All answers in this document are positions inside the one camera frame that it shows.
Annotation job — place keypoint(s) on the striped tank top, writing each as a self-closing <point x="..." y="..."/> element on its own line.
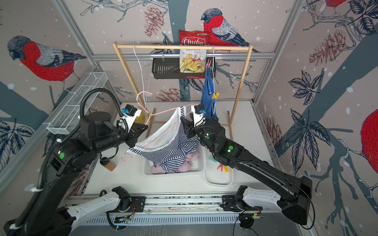
<point x="169" y="145"/>

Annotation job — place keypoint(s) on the white wire mesh shelf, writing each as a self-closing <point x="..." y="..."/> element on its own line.
<point x="69" y="116"/>

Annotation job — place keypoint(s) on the wooden clothes rack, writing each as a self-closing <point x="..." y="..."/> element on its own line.
<point x="230" y="115"/>

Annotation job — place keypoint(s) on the red chips bag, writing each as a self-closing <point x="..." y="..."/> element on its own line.
<point x="193" y="38"/>

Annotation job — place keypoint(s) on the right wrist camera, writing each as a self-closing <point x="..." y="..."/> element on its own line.
<point x="198" y="114"/>

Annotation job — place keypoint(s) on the white plastic tray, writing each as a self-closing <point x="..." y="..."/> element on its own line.
<point x="213" y="176"/>

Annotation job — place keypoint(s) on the red clothespin on blue top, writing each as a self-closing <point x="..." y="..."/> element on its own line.
<point x="209" y="63"/>

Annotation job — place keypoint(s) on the blue tank top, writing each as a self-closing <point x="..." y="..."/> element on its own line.
<point x="204" y="101"/>

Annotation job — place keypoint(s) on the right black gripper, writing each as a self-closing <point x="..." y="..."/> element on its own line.
<point x="189" y="128"/>

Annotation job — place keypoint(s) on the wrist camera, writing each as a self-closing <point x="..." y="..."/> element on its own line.
<point x="128" y="116"/>
<point x="198" y="114"/>

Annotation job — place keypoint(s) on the pink wire hanger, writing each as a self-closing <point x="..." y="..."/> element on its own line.
<point x="141" y="104"/>

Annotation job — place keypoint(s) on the black wall basket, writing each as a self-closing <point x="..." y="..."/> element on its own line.
<point x="175" y="68"/>

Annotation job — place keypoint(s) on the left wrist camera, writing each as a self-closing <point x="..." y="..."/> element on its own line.
<point x="128" y="116"/>

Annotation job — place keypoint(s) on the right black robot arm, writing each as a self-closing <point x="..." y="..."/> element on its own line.
<point x="295" y="193"/>

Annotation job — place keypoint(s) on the white perforated basket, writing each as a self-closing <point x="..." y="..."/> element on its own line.
<point x="198" y="166"/>

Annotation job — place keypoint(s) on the white wire hanger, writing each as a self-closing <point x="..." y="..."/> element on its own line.
<point x="141" y="73"/>

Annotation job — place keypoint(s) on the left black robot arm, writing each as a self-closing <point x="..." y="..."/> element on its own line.
<point x="94" y="134"/>

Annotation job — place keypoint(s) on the pink tank top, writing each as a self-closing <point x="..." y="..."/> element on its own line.
<point x="185" y="167"/>

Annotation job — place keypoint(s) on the brown box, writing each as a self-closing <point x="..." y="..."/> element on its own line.
<point x="107" y="163"/>

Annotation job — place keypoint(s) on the yellow steamer with buns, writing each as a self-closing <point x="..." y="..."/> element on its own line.
<point x="141" y="119"/>

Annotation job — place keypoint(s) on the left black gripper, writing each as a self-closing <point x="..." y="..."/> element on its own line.
<point x="136" y="131"/>

